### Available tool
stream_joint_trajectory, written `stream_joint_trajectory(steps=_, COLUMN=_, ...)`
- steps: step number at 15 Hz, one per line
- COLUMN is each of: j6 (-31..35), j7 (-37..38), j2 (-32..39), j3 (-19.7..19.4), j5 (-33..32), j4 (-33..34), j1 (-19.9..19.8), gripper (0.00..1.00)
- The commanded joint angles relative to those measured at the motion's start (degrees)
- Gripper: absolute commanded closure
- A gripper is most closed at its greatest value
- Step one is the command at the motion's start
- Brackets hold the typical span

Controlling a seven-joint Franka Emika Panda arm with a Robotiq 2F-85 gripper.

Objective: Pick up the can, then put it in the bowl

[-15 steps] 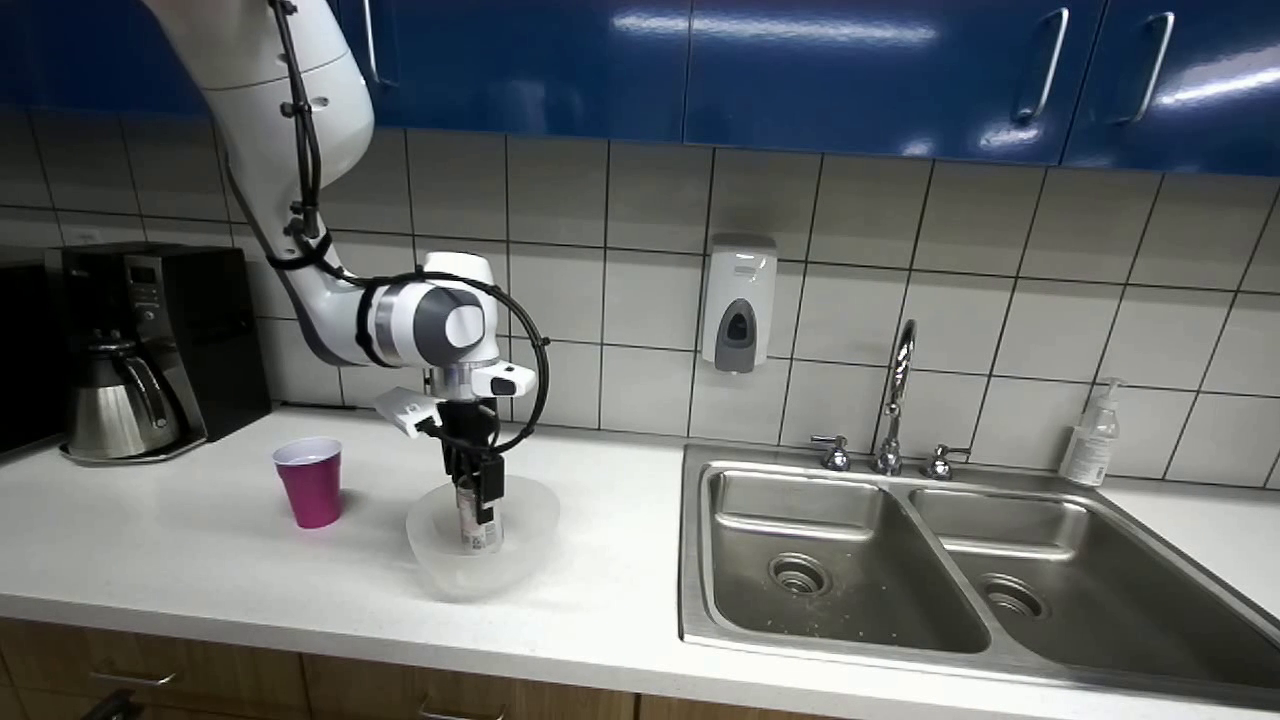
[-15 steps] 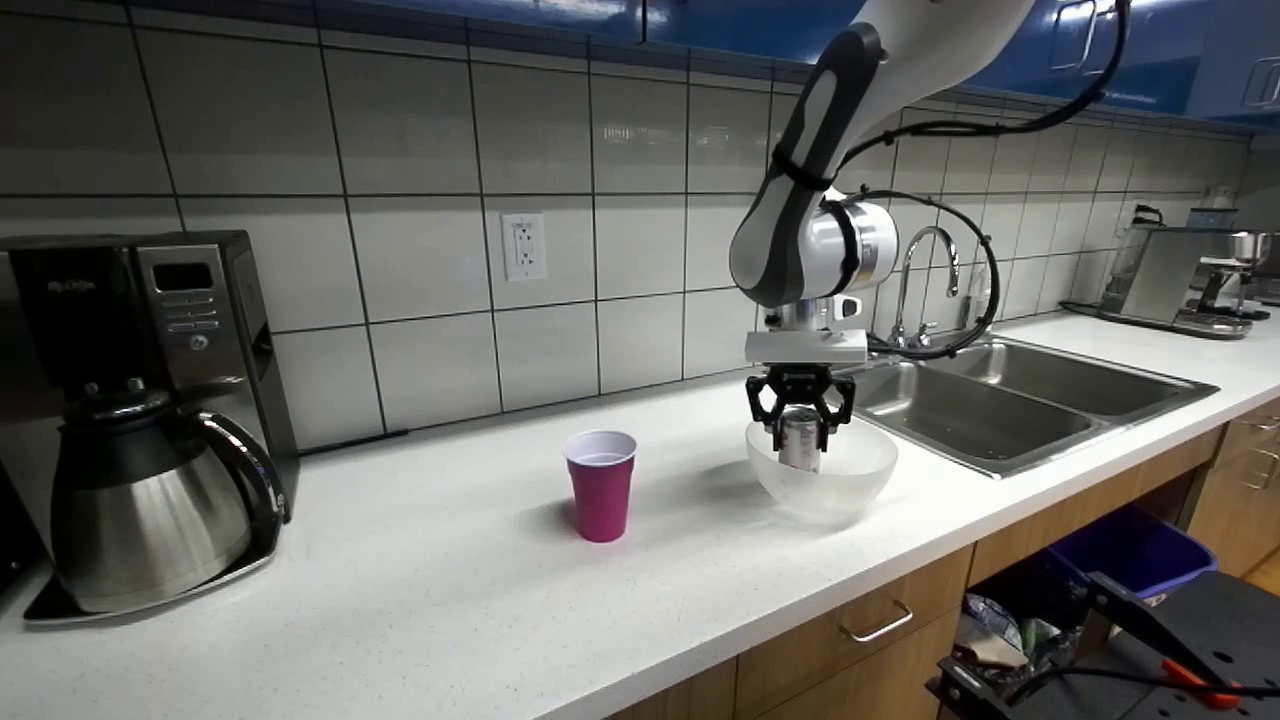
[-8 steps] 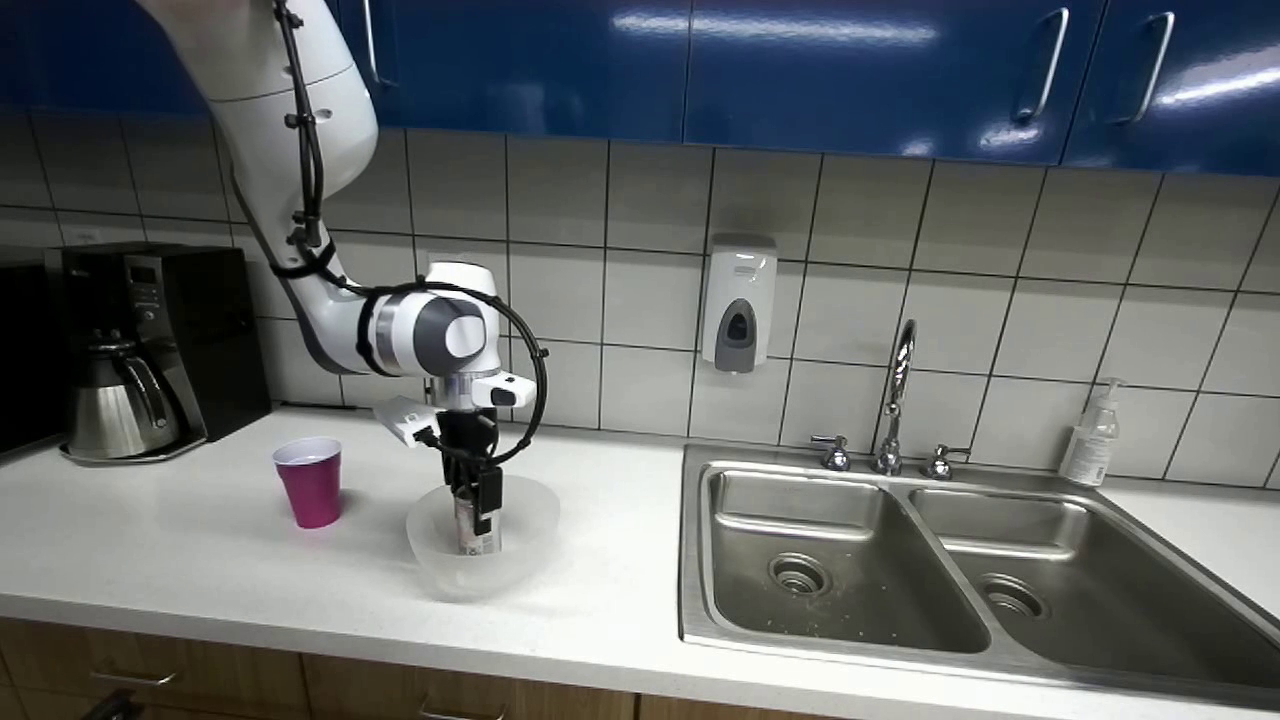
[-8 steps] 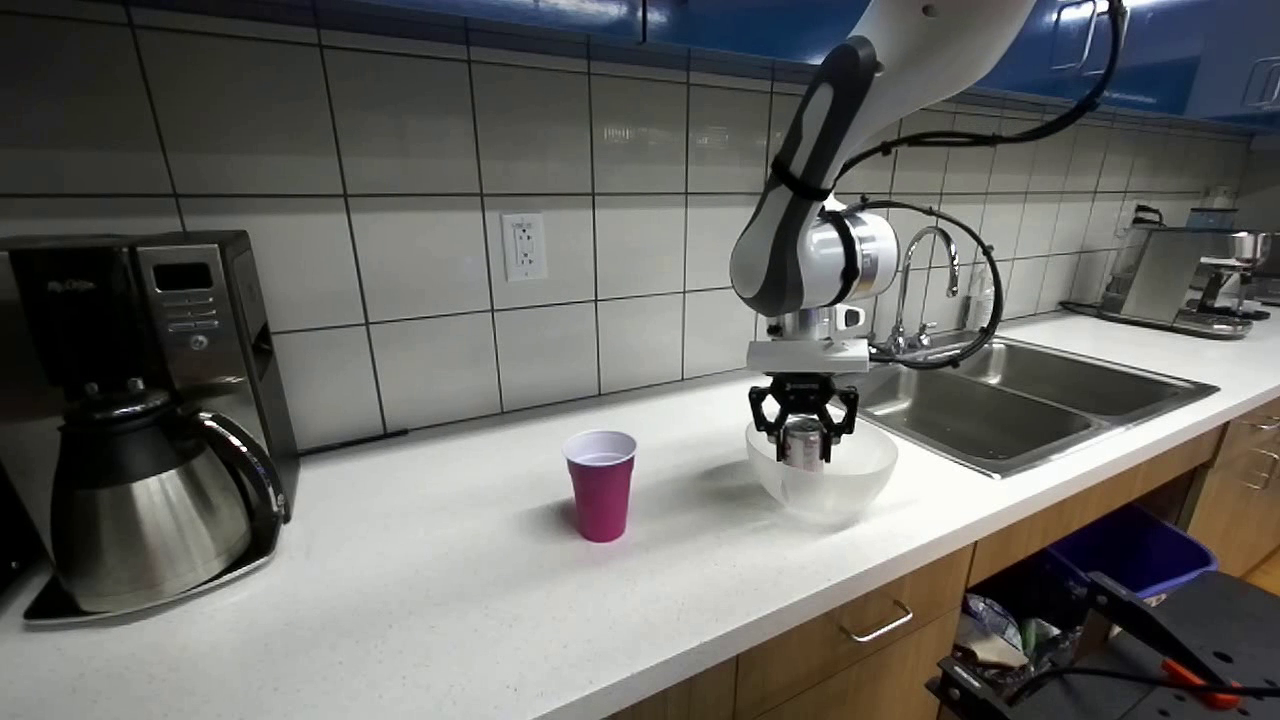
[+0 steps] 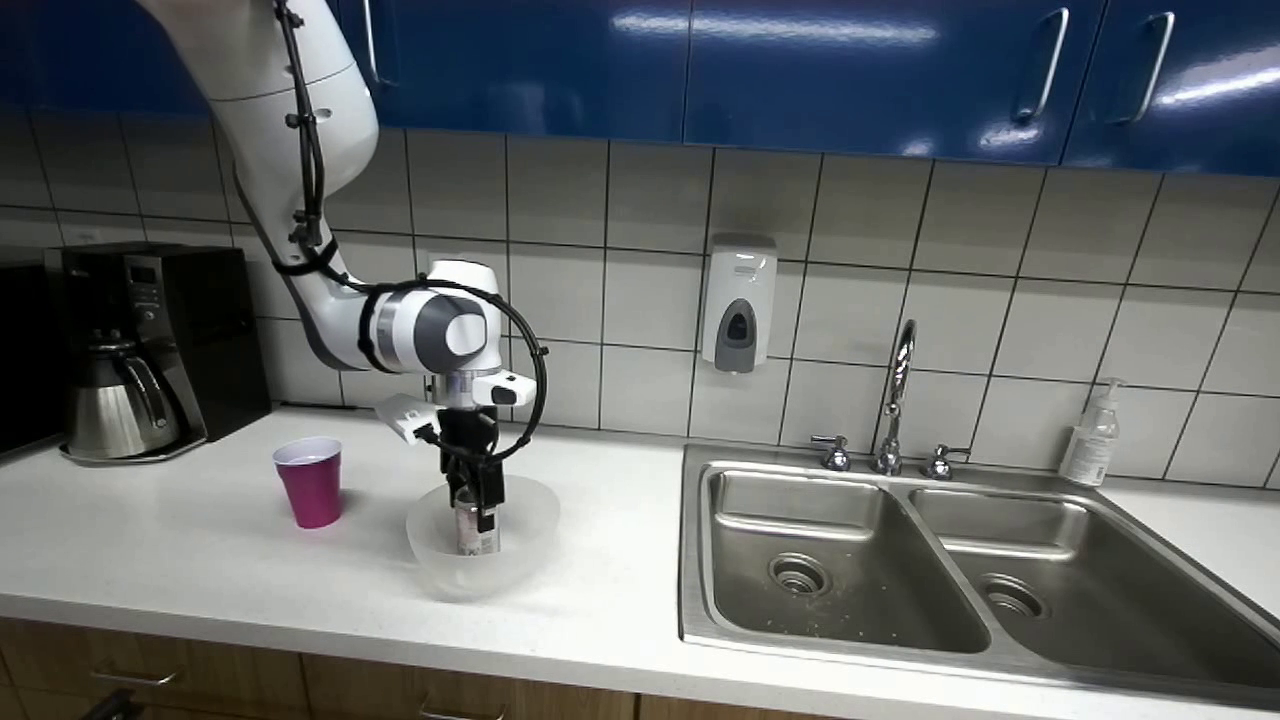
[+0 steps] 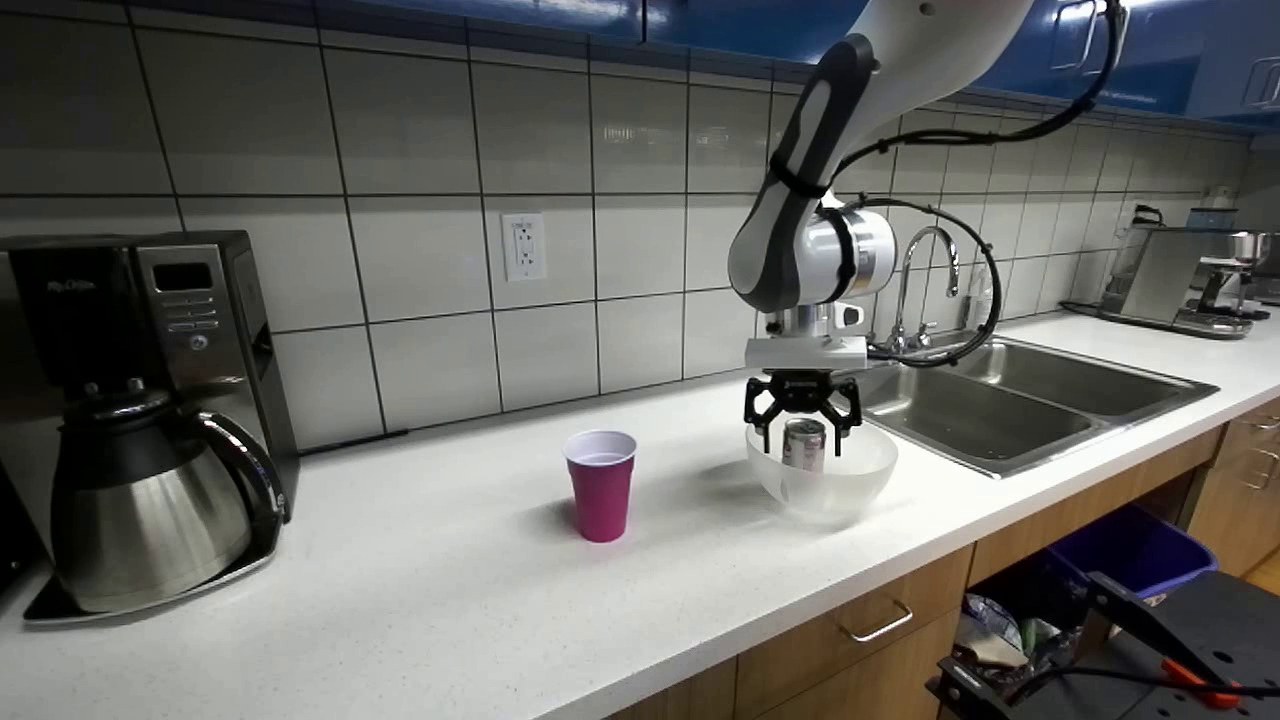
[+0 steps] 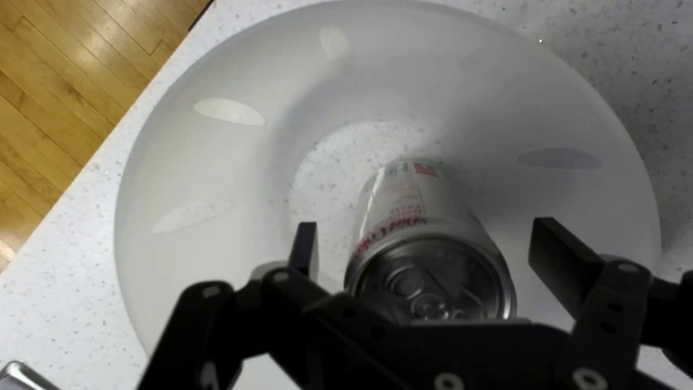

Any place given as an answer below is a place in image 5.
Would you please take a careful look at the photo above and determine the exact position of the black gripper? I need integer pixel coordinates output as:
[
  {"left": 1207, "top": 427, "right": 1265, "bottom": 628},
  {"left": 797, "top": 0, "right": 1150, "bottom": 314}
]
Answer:
[{"left": 430, "top": 404, "right": 508, "bottom": 557}]

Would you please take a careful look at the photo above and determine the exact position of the translucent plastic bowl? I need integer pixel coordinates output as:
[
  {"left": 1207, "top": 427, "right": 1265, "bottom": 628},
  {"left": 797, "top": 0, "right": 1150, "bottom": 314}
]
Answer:
[{"left": 402, "top": 471, "right": 568, "bottom": 603}]

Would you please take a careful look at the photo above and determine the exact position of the black countertop appliance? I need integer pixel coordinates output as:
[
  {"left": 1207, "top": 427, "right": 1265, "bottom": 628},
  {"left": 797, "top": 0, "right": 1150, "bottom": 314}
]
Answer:
[{"left": 0, "top": 259, "right": 73, "bottom": 458}]

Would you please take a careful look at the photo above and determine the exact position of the black coffee maker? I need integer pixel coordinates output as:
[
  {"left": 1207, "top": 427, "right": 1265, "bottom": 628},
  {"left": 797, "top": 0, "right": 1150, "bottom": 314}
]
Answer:
[{"left": 42, "top": 243, "right": 275, "bottom": 467}]

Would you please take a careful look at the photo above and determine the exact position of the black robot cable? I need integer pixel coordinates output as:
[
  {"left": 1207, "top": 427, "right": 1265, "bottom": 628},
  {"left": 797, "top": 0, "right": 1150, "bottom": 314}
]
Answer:
[{"left": 266, "top": 0, "right": 550, "bottom": 467}]

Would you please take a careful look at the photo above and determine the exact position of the clear plastic soap bottle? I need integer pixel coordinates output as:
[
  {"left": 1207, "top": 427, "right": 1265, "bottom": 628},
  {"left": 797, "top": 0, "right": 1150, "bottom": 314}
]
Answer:
[{"left": 1055, "top": 374, "right": 1122, "bottom": 491}]

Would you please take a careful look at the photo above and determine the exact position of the chrome faucet handle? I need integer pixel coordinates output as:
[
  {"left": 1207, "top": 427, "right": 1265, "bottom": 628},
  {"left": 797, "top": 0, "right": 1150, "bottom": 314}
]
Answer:
[
  {"left": 921, "top": 439, "right": 975, "bottom": 485},
  {"left": 813, "top": 430, "right": 858, "bottom": 477}
]

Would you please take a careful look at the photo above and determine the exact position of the wooden base cabinet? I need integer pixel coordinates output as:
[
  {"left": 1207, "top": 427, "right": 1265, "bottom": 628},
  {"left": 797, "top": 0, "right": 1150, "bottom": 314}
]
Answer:
[{"left": 0, "top": 610, "right": 831, "bottom": 720}]

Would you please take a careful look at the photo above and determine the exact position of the blue upper cabinet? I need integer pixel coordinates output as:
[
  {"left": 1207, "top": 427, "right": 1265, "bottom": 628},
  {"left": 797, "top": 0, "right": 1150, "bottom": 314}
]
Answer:
[{"left": 0, "top": 0, "right": 1280, "bottom": 182}]

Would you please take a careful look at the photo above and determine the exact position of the stainless steel coffee carafe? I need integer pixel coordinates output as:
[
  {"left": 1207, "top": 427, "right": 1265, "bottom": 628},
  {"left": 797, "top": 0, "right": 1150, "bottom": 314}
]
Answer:
[{"left": 62, "top": 333, "right": 183, "bottom": 465}]

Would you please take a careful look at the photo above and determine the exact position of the stainless steel double sink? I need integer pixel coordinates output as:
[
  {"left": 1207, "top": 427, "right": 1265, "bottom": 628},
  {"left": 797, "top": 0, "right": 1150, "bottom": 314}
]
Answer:
[{"left": 676, "top": 442, "right": 1280, "bottom": 713}]

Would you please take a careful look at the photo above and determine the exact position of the white wall soap dispenser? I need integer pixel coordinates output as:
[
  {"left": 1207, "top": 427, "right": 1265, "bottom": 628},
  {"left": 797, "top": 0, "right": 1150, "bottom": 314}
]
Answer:
[{"left": 696, "top": 237, "right": 780, "bottom": 381}]

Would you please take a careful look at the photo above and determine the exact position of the chrome gooseneck faucet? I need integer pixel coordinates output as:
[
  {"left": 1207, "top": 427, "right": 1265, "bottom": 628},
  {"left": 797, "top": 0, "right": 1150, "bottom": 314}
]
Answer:
[{"left": 869, "top": 314, "right": 923, "bottom": 480}]

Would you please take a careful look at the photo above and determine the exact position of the silver cabinet door handle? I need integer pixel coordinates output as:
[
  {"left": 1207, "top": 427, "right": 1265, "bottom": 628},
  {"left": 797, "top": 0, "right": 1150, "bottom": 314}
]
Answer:
[
  {"left": 355, "top": 0, "right": 393, "bottom": 88},
  {"left": 1012, "top": 5, "right": 1077, "bottom": 133},
  {"left": 1127, "top": 6, "right": 1184, "bottom": 133}
]

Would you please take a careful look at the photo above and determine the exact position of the silver red soda can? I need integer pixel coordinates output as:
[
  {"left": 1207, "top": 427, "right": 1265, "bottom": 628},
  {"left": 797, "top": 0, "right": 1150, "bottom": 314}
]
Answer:
[{"left": 452, "top": 501, "right": 501, "bottom": 558}]

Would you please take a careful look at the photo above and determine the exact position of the pink plastic cup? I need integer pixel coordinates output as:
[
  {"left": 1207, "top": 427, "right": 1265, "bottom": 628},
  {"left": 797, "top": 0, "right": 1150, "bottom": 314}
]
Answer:
[{"left": 266, "top": 436, "right": 348, "bottom": 530}]

